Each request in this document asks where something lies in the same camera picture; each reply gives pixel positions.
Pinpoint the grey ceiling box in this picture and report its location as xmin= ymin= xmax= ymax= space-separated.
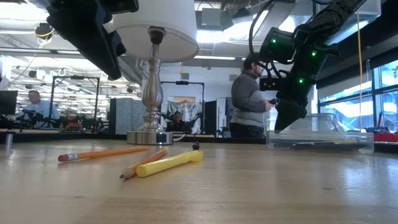
xmin=200 ymin=7 xmax=223 ymax=27

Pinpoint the black metal table frame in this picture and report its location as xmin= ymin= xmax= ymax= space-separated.
xmin=0 ymin=132 xmax=398 ymax=154

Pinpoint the grey partition panel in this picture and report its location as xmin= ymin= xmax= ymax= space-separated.
xmin=108 ymin=98 xmax=147 ymax=135

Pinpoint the yellow extension cord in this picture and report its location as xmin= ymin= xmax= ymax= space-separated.
xmin=356 ymin=12 xmax=364 ymax=133

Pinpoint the black marker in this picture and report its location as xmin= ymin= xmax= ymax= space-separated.
xmin=273 ymin=142 xmax=368 ymax=151

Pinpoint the sharpened orange pencil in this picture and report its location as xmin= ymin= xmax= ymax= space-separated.
xmin=119 ymin=147 xmax=169 ymax=180

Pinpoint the person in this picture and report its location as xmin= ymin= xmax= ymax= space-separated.
xmin=229 ymin=52 xmax=277 ymax=139
xmin=15 ymin=90 xmax=62 ymax=128
xmin=166 ymin=110 xmax=191 ymax=133

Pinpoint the black round ceiling fixture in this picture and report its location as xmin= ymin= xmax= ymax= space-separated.
xmin=34 ymin=22 xmax=56 ymax=40

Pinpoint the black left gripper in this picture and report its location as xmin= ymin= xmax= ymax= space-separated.
xmin=46 ymin=0 xmax=139 ymax=81

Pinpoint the white shade silver table lamp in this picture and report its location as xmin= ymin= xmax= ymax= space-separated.
xmin=108 ymin=0 xmax=200 ymax=146

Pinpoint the orange pencil with pink eraser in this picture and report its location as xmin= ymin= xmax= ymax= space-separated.
xmin=57 ymin=146 xmax=149 ymax=163

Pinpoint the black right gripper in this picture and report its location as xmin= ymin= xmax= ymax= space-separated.
xmin=259 ymin=34 xmax=341 ymax=131

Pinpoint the clear plastic supply box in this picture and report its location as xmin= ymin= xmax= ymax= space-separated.
xmin=262 ymin=111 xmax=375 ymax=154

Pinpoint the blue and white cloth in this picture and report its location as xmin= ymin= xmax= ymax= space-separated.
xmin=161 ymin=99 xmax=203 ymax=134

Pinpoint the red bin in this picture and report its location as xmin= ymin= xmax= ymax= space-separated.
xmin=373 ymin=132 xmax=398 ymax=143

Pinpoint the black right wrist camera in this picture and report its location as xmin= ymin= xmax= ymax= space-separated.
xmin=259 ymin=27 xmax=295 ymax=65

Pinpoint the black monitor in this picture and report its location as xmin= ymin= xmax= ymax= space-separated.
xmin=0 ymin=90 xmax=19 ymax=115

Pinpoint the black metal rig frame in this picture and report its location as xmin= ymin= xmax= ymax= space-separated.
xmin=48 ymin=75 xmax=101 ymax=130
xmin=160 ymin=80 xmax=205 ymax=134

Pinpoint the long ceiling light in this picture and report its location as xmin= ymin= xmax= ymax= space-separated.
xmin=192 ymin=55 xmax=247 ymax=62

